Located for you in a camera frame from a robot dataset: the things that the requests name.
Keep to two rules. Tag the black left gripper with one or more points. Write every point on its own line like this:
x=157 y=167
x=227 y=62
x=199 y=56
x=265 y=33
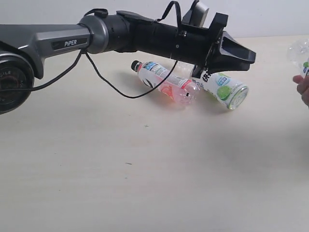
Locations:
x=198 y=44

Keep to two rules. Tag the pink peach drink bottle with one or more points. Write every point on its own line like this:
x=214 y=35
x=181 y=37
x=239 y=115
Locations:
x=182 y=91

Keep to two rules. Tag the large white label bottle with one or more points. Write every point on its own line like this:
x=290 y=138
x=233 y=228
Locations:
x=298 y=54

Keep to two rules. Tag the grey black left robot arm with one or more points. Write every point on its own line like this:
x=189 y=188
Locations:
x=24 y=48

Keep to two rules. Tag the lime label drink bottle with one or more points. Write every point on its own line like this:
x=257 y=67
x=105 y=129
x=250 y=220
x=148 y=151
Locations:
x=226 y=90

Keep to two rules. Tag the person's open hand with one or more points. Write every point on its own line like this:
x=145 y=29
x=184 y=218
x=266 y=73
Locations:
x=302 y=87

